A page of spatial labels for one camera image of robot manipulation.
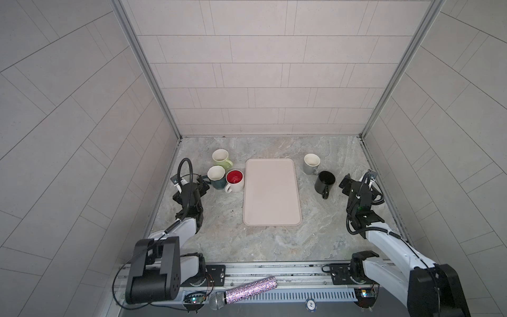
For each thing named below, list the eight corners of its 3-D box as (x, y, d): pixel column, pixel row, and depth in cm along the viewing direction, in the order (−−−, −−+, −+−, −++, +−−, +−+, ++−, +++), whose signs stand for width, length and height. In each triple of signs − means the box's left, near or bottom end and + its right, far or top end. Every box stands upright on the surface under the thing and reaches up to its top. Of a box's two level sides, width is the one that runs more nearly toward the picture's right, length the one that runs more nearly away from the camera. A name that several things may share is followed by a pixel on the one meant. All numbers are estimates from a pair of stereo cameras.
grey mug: (300, 176, 101) (303, 165, 94) (303, 163, 107) (306, 152, 99) (315, 179, 100) (319, 169, 93) (316, 166, 105) (321, 155, 98)
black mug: (317, 201, 92) (322, 191, 85) (313, 180, 100) (317, 170, 92) (333, 201, 93) (339, 192, 85) (328, 180, 100) (333, 170, 93)
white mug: (226, 194, 94) (224, 186, 88) (228, 177, 100) (227, 169, 94) (243, 194, 94) (242, 186, 88) (244, 177, 100) (243, 169, 94)
